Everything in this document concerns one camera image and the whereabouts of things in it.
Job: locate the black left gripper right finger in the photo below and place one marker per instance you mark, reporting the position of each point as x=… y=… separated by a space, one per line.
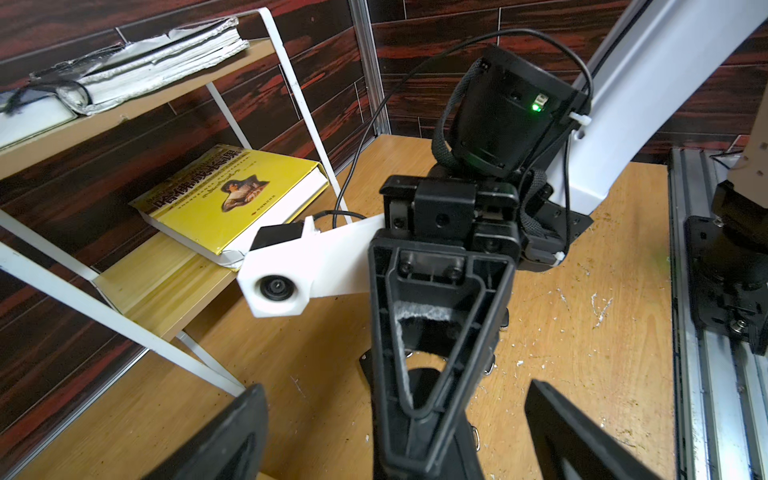
x=569 y=445

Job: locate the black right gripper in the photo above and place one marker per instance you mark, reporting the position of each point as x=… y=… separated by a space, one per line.
x=441 y=275

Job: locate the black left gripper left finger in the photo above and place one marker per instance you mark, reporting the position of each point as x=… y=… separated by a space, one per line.
x=230 y=446

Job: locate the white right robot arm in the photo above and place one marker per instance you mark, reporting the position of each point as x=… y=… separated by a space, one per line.
x=638 y=79

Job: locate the white metal shelf rack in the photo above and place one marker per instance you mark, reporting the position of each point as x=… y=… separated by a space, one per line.
x=73 y=186

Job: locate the yellow book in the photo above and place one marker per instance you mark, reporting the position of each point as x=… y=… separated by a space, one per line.
x=217 y=203

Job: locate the black hardcover book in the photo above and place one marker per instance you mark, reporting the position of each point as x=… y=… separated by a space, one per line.
x=111 y=76

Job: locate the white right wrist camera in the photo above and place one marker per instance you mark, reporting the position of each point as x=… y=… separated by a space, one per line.
x=288 y=265

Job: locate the aluminium rail frame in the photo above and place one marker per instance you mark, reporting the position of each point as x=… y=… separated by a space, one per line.
x=719 y=314

